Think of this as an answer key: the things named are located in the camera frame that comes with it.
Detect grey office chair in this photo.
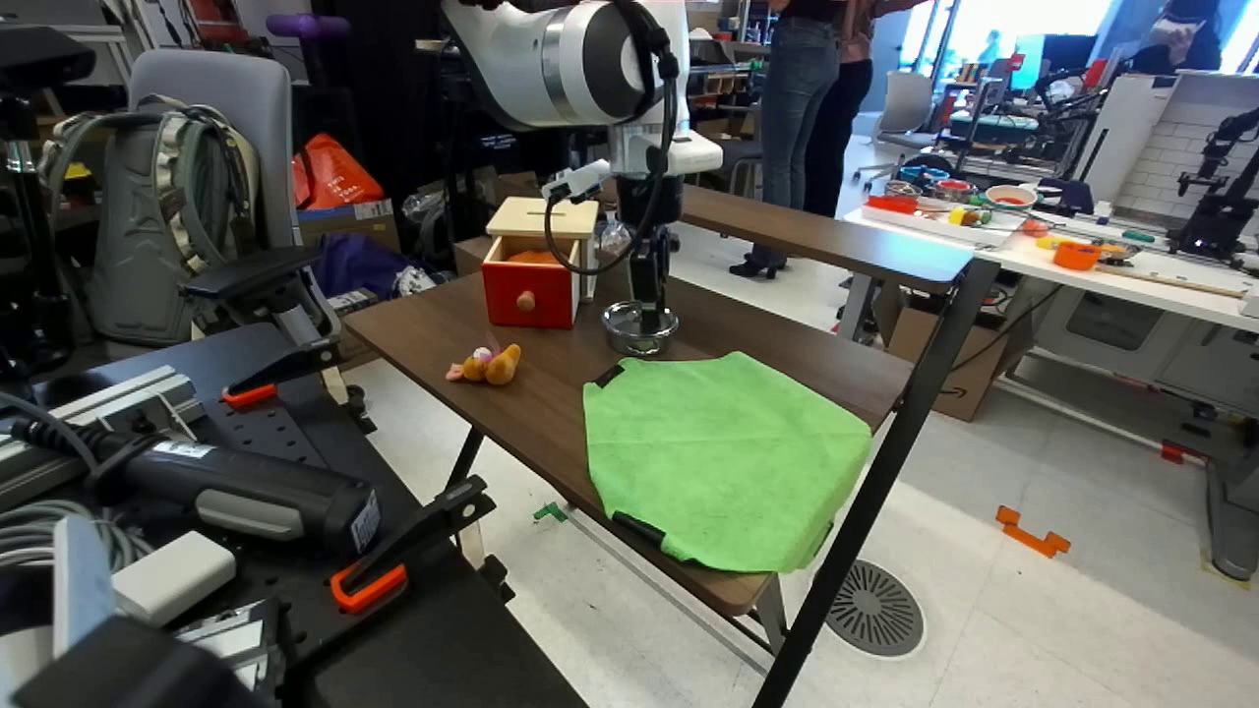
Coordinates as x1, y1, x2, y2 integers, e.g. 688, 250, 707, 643
126, 46, 345, 385

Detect black camera on tripod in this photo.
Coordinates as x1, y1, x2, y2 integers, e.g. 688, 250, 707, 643
0, 24, 99, 385

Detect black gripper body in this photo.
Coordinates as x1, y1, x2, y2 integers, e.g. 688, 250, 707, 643
614, 174, 688, 259

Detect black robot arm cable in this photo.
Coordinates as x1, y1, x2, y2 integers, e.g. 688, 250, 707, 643
572, 0, 688, 280

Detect purple fabric bundle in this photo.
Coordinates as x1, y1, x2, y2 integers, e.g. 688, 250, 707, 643
313, 234, 414, 303

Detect red wooden drawer box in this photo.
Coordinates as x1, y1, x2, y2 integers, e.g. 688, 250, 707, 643
475, 195, 605, 336

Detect white rectangular adapter box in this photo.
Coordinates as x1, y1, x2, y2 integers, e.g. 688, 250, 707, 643
107, 526, 239, 631

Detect small silver steel pot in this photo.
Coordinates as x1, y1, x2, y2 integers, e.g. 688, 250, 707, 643
604, 319, 680, 362

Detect clear plastic bottle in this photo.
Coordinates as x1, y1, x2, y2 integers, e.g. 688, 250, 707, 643
593, 210, 637, 269

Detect grey backpack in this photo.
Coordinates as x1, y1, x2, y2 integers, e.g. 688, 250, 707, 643
37, 94, 268, 351

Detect round metal dish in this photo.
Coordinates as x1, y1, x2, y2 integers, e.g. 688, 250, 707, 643
604, 294, 686, 340

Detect silver aluminium extrusion rail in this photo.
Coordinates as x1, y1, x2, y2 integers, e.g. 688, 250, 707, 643
0, 362, 205, 479

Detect black clamp with orange trigger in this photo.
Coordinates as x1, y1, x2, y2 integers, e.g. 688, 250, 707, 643
216, 331, 345, 419
323, 476, 502, 622

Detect brown folding table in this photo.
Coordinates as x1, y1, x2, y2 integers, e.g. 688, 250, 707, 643
437, 255, 1009, 708

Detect cardboard box under white table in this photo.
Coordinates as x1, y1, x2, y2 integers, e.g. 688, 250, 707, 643
886, 294, 1043, 425

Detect orange block on white table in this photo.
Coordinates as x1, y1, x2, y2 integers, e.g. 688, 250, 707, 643
1051, 235, 1106, 277

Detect raised brown wooden shelf board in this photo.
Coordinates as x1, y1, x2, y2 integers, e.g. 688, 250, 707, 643
555, 167, 984, 293

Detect green microfiber cloth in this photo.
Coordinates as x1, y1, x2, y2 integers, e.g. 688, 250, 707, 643
580, 348, 878, 577

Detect white long work table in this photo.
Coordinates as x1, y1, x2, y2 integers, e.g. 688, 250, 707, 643
837, 195, 1259, 588

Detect black handheld power device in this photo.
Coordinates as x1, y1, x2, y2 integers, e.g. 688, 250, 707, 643
7, 412, 387, 559

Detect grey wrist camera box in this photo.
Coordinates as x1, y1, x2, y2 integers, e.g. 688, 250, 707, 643
540, 154, 618, 206

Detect person in dark trousers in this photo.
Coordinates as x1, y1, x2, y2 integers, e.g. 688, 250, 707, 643
801, 0, 924, 221

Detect person in grey jeans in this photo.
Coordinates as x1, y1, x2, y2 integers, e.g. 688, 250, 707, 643
727, 0, 848, 282

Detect round metal floor drain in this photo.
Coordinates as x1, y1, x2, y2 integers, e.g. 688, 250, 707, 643
824, 559, 929, 660

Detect yellow orange plush toy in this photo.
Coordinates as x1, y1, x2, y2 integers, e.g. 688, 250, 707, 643
441, 340, 529, 390

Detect white grey cable bundle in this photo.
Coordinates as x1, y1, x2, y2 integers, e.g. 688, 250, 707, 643
0, 491, 150, 576

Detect orange plastic bag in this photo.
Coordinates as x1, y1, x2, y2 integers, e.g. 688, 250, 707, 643
286, 129, 391, 217

